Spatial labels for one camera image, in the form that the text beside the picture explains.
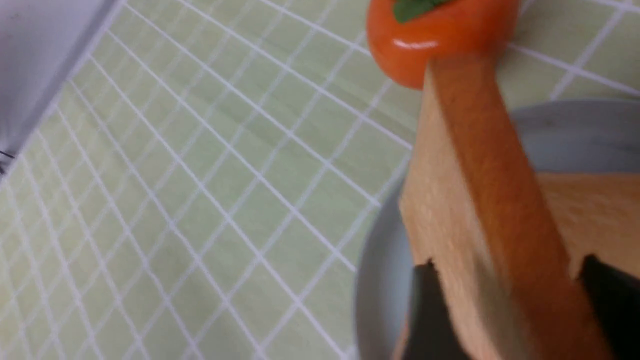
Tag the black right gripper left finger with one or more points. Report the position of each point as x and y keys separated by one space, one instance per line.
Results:
x=430 y=333

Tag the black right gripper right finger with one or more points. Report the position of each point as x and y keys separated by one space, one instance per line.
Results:
x=615 y=298

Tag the toast slice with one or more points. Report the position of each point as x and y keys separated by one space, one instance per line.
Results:
x=472 y=206
x=597 y=214

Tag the light blue round plate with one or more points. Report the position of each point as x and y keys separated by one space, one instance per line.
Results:
x=591 y=136

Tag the green checkered tablecloth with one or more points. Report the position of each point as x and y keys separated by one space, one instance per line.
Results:
x=203 y=186

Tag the orange persimmon with green leaf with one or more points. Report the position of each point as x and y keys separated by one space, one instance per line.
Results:
x=403 y=35

